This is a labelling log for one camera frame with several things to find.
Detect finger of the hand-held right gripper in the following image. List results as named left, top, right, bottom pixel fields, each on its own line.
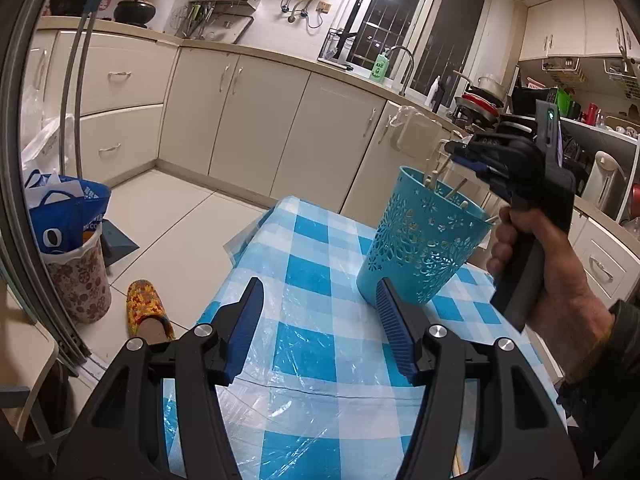
left=462, top=159, right=509, bottom=196
left=443, top=140, right=502, bottom=164

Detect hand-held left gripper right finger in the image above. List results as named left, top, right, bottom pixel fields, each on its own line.
left=375, top=279, right=584, bottom=480

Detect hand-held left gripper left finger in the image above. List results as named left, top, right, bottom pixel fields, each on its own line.
left=67, top=276, right=265, bottom=480

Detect blue perforated utensil holder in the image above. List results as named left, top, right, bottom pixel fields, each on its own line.
left=356, top=166, right=495, bottom=307

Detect person's right forearm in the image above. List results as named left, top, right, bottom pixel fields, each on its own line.
left=555, top=300, right=640, bottom=480

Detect person's right hand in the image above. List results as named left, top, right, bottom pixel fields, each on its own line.
left=486, top=206, right=615, bottom=378

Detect red rimmed black pan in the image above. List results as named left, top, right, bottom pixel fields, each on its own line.
left=454, top=91, right=504, bottom=122

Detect white hanging plastic bag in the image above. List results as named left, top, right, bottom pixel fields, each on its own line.
left=382, top=105, right=452, bottom=154

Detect blue white checked tablecloth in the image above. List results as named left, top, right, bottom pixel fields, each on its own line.
left=162, top=195, right=571, bottom=480

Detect white electric kettle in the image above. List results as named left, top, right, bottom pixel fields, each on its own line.
left=582, top=151, right=626, bottom=214

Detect aluminium cooking pot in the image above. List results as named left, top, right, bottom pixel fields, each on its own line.
left=475, top=74, right=511, bottom=104

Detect chrome kitchen faucet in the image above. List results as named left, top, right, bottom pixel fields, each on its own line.
left=385, top=45, right=416, bottom=96

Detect yellow knitted slipper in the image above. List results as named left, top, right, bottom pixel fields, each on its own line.
left=126, top=280, right=176, bottom=342

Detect dark barred window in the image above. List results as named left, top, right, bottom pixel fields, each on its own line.
left=345, top=0, right=489, bottom=97

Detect floral trash bin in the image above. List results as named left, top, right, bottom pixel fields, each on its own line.
left=39, top=232, right=114, bottom=326

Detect cream kitchen base cabinet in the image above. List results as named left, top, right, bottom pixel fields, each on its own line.
left=25, top=16, right=640, bottom=321

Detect blue shopping bag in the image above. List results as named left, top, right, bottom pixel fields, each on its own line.
left=25, top=170, right=112, bottom=256

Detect white cutting board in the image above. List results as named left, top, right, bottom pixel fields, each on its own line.
left=220, top=15, right=256, bottom=44

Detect grey metal pole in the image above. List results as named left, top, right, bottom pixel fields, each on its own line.
left=58, top=7, right=96, bottom=163
left=75, top=0, right=117, bottom=173

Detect black wok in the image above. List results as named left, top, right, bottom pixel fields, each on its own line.
left=114, top=0, right=159, bottom=29

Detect hanging wire basket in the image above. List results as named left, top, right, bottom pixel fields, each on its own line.
left=602, top=57, right=640, bottom=99
left=542, top=57, right=589, bottom=84

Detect cream wall cabinet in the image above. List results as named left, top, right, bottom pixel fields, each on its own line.
left=520, top=0, right=640, bottom=64

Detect black wire basket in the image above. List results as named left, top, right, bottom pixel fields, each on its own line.
left=320, top=27, right=359, bottom=64

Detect grey heater hoses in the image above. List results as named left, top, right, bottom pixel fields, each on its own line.
left=279, top=0, right=327, bottom=29

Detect metal wall utensil rack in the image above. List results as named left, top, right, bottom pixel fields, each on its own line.
left=175, top=0, right=264, bottom=41

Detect grey sliding door frame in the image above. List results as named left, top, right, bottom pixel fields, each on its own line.
left=0, top=0, right=92, bottom=377

